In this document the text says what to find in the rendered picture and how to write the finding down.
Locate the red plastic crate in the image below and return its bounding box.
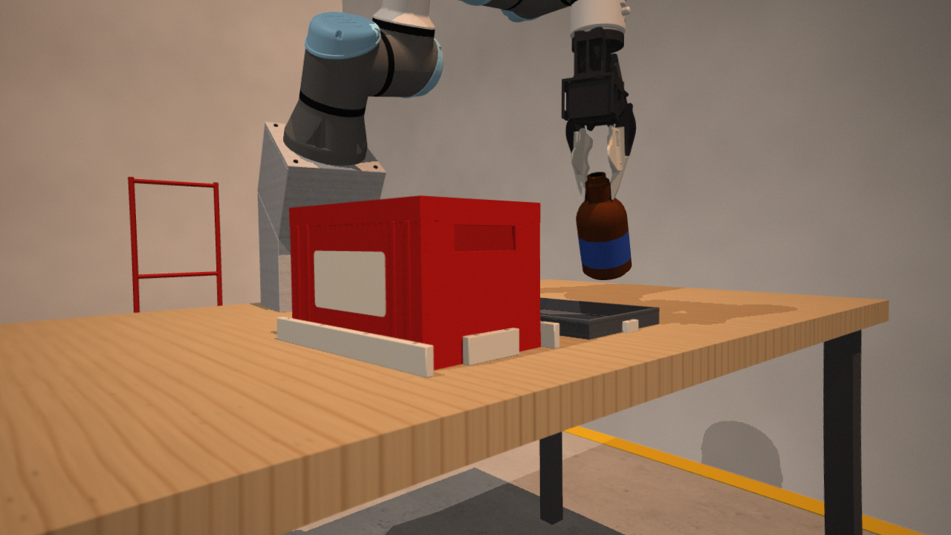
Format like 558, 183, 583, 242
289, 195, 541, 370

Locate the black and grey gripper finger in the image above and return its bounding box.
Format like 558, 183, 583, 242
565, 120, 593, 201
607, 103, 636, 200

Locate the brown bottle with blue label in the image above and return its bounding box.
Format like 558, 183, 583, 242
576, 172, 632, 280

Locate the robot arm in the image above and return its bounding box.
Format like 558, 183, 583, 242
283, 0, 630, 166

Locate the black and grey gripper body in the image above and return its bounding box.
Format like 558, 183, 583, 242
562, 27, 629, 131

